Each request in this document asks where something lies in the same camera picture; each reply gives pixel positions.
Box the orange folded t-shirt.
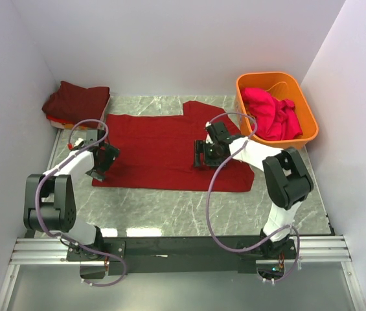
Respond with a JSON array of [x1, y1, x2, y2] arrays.
[[46, 115, 74, 130]]

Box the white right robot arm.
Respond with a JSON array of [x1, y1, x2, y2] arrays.
[[196, 122, 314, 259]]

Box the orange plastic basket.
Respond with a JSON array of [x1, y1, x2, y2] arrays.
[[234, 71, 319, 150]]

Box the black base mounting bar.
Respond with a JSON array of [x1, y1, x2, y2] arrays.
[[66, 236, 297, 279]]

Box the pink folded t-shirt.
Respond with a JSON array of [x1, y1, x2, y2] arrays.
[[100, 87, 111, 121]]

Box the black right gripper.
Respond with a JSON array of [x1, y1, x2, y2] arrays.
[[192, 139, 225, 169]]

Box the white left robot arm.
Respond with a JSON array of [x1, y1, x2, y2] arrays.
[[23, 130, 120, 260]]

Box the pink t-shirt in basket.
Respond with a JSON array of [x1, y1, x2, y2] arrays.
[[241, 87, 303, 141]]

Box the aluminium frame rail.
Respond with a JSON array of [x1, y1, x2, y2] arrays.
[[0, 235, 366, 310]]

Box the dark red folded t-shirt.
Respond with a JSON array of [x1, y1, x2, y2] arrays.
[[42, 81, 107, 124]]

